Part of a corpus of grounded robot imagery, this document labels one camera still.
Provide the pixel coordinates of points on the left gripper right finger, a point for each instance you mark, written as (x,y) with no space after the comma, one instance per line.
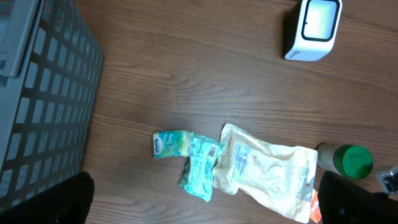
(343,202)

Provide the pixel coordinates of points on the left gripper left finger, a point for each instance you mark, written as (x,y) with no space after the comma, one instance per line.
(66,202)

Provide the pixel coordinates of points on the orange small box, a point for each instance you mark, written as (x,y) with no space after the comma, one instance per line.
(315,214)

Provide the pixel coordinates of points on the green lid jar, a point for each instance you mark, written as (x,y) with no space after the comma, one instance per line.
(348,160)

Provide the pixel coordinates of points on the beige plastic pouch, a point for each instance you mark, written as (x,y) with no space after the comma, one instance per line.
(280,178)

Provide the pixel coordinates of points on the teal white small box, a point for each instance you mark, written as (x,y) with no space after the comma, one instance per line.
(174,143)

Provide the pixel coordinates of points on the teal snack packet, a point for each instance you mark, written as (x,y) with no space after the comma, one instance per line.
(197,178)

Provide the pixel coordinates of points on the white barcode scanner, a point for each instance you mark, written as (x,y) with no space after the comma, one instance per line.
(310,29)

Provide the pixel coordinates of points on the grey plastic mesh basket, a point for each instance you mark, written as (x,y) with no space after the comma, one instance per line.
(51,65)

